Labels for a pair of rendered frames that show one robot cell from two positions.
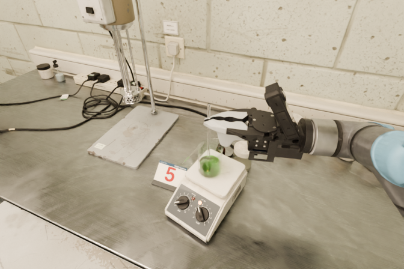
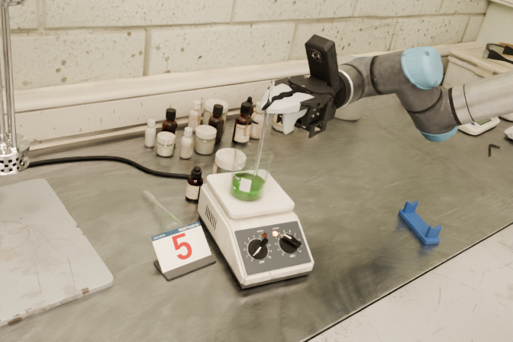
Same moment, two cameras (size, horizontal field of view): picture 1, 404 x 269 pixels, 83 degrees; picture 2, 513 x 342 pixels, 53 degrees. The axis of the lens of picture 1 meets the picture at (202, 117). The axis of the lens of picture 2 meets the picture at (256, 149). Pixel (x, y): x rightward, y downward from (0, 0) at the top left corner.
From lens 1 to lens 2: 65 cm
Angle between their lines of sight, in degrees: 55
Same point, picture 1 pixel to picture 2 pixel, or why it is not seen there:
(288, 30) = not seen: outside the picture
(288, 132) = (335, 86)
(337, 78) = (237, 36)
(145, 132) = (32, 232)
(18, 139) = not seen: outside the picture
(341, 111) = (253, 78)
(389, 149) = (420, 61)
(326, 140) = (356, 83)
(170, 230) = (267, 295)
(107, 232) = not seen: outside the picture
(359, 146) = (386, 75)
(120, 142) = (14, 272)
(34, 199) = not seen: outside the picture
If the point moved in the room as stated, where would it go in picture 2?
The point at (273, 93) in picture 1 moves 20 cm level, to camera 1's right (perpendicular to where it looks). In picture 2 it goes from (330, 43) to (369, 24)
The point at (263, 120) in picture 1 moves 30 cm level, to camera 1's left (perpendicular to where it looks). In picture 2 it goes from (308, 83) to (206, 145)
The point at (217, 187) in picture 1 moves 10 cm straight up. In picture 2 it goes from (277, 201) to (289, 150)
